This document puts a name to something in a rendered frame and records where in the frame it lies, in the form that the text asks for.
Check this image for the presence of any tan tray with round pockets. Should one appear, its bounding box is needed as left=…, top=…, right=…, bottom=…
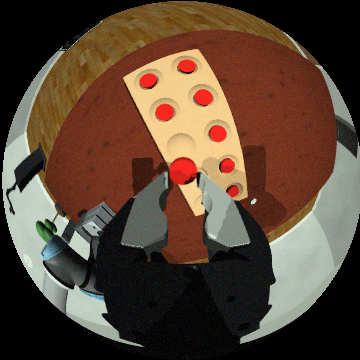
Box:
left=123, top=49, right=248, bottom=216

